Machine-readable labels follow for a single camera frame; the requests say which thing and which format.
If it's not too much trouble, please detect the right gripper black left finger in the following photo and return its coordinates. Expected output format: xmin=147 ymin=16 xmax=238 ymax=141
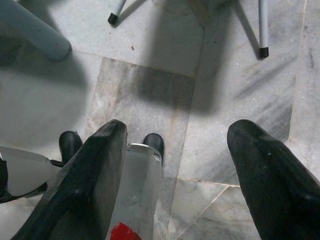
xmin=11 ymin=119 xmax=130 ymax=240

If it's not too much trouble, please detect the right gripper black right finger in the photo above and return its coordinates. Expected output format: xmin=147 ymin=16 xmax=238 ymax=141
xmin=226 ymin=119 xmax=320 ymax=240

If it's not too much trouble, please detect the white table leg black foot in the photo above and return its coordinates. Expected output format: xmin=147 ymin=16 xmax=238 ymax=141
xmin=257 ymin=0 xmax=271 ymax=58
xmin=107 ymin=0 xmax=126 ymax=25

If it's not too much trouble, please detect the red tape patch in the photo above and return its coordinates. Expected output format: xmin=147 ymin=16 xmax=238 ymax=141
xmin=108 ymin=220 xmax=144 ymax=240

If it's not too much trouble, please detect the black left robot foot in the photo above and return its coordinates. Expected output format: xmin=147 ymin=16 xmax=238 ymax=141
xmin=58 ymin=130 xmax=84 ymax=164

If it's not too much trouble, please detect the silver right robot leg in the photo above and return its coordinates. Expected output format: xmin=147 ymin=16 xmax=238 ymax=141
xmin=108 ymin=142 xmax=162 ymax=240

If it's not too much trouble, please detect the white metal table brace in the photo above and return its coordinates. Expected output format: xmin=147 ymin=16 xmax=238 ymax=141
xmin=117 ymin=0 xmax=142 ymax=19

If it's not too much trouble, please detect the black right robot foot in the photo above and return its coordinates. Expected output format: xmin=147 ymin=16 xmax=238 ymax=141
xmin=143 ymin=132 xmax=166 ymax=166

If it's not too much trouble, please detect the black robot foot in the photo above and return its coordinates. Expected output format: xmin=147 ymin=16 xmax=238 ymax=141
xmin=143 ymin=132 xmax=166 ymax=166
xmin=58 ymin=130 xmax=84 ymax=164

